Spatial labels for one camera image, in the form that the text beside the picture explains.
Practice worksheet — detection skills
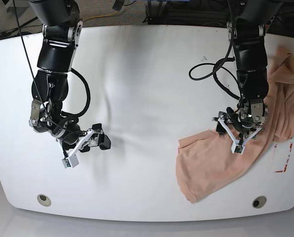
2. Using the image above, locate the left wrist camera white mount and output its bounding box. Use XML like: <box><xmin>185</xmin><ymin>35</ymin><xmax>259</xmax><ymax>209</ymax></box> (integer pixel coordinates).
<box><xmin>212</xmin><ymin>107</ymin><xmax>264</xmax><ymax>155</ymax></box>

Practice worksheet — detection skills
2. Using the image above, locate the red tape rectangle marking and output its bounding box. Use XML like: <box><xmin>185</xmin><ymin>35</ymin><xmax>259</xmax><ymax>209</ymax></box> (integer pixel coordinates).
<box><xmin>273</xmin><ymin>142</ymin><xmax>293</xmax><ymax>173</ymax></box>

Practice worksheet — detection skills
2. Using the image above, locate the table grommet hole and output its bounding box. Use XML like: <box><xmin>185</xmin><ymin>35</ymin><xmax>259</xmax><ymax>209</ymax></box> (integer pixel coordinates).
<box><xmin>252</xmin><ymin>196</ymin><xmax>267</xmax><ymax>209</ymax></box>
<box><xmin>37</xmin><ymin>194</ymin><xmax>51</xmax><ymax>207</ymax></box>

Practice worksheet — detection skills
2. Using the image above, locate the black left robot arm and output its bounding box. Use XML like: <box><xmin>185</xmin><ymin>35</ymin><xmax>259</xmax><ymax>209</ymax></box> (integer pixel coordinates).
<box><xmin>216</xmin><ymin>0</ymin><xmax>283</xmax><ymax>139</ymax></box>

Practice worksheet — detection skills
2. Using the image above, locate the peach T-shirt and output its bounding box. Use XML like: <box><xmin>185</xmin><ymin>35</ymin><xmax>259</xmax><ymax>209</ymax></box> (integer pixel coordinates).
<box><xmin>175</xmin><ymin>45</ymin><xmax>294</xmax><ymax>204</ymax></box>

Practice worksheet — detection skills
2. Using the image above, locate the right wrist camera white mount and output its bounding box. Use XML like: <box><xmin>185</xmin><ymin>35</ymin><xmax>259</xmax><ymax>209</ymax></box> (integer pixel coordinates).
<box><xmin>59</xmin><ymin>128</ymin><xmax>104</xmax><ymax>168</ymax></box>

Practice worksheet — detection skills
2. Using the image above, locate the yellow cable on floor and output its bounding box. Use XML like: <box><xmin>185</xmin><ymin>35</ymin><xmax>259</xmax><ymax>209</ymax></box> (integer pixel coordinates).
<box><xmin>81</xmin><ymin>8</ymin><xmax>128</xmax><ymax>25</ymax></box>

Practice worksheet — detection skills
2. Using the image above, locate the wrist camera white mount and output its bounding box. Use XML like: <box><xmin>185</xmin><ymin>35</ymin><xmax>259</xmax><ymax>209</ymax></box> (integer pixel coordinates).
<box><xmin>59</xmin><ymin>128</ymin><xmax>104</xmax><ymax>168</ymax></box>
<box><xmin>212</xmin><ymin>107</ymin><xmax>264</xmax><ymax>155</ymax></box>

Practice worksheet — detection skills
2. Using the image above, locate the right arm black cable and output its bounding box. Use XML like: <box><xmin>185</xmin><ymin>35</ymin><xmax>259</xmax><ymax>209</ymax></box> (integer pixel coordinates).
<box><xmin>12</xmin><ymin>0</ymin><xmax>92</xmax><ymax>124</ymax></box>

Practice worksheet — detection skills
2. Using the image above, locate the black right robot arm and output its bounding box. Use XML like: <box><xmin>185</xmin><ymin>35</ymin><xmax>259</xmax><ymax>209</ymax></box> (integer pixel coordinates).
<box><xmin>29</xmin><ymin>0</ymin><xmax>91</xmax><ymax>152</ymax></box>

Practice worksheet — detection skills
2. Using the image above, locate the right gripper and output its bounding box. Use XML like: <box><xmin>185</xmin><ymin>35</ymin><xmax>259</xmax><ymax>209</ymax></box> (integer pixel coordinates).
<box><xmin>55</xmin><ymin>123</ymin><xmax>111</xmax><ymax>152</ymax></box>

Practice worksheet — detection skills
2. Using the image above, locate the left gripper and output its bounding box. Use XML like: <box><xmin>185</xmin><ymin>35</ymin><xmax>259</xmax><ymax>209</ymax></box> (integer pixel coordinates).
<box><xmin>216</xmin><ymin>107</ymin><xmax>268</xmax><ymax>135</ymax></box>

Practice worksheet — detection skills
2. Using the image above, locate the right table grommet hole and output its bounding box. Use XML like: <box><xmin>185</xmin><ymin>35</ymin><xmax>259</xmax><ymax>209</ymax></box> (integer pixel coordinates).
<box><xmin>252</xmin><ymin>196</ymin><xmax>267</xmax><ymax>209</ymax></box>

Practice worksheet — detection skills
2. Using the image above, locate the left table grommet hole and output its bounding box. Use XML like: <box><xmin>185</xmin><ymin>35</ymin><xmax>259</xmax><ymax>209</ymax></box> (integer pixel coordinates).
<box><xmin>37</xmin><ymin>194</ymin><xmax>51</xmax><ymax>207</ymax></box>

